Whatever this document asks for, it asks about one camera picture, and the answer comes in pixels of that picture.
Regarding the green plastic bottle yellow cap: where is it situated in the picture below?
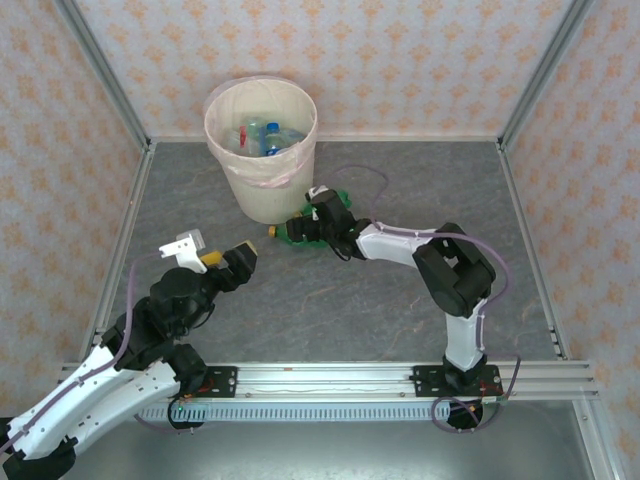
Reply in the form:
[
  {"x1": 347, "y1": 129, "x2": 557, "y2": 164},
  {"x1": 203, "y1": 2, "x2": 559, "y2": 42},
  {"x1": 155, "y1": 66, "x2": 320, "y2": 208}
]
[
  {"x1": 248, "y1": 117, "x2": 269, "y2": 151},
  {"x1": 294, "y1": 187, "x2": 354, "y2": 224},
  {"x1": 268, "y1": 224, "x2": 332, "y2": 250}
]

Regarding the blue label bottle blue cap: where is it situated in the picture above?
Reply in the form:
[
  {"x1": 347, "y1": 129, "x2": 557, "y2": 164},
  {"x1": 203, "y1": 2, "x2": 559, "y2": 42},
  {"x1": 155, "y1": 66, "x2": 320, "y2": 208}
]
[{"x1": 263, "y1": 121, "x2": 284, "y2": 157}]

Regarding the cream plastic bin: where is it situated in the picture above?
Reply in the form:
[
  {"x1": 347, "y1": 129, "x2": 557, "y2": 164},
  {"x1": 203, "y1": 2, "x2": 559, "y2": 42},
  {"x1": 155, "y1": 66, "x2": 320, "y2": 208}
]
[{"x1": 203, "y1": 74, "x2": 319, "y2": 225}]

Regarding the pink plastic bin liner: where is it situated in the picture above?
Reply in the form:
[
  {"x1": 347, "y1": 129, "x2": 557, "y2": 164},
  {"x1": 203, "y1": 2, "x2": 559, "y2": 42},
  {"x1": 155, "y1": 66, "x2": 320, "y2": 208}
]
[{"x1": 203, "y1": 74, "x2": 319, "y2": 190}]

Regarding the aluminium table edge rail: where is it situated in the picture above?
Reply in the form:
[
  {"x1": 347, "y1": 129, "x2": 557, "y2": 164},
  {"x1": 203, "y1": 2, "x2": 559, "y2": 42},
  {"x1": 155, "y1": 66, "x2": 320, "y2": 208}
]
[
  {"x1": 149, "y1": 133, "x2": 501, "y2": 145},
  {"x1": 27, "y1": 142, "x2": 157, "y2": 480},
  {"x1": 497, "y1": 142, "x2": 619, "y2": 480}
]

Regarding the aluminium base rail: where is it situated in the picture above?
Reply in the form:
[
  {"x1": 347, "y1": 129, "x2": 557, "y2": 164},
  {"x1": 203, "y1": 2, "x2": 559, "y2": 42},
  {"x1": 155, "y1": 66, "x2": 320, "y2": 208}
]
[{"x1": 59, "y1": 363, "x2": 600, "y2": 402}]

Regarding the grey slotted cable duct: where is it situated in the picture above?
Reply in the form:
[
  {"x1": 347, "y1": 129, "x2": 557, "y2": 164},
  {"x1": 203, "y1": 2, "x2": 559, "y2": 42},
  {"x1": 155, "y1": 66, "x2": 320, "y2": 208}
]
[{"x1": 137, "y1": 403, "x2": 484, "y2": 424}]

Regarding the aluminium frame post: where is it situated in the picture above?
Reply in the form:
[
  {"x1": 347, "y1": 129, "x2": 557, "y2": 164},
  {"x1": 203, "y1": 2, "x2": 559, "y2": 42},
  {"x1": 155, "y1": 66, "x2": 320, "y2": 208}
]
[
  {"x1": 52, "y1": 0, "x2": 152, "y2": 151},
  {"x1": 497, "y1": 0, "x2": 596, "y2": 146}
]

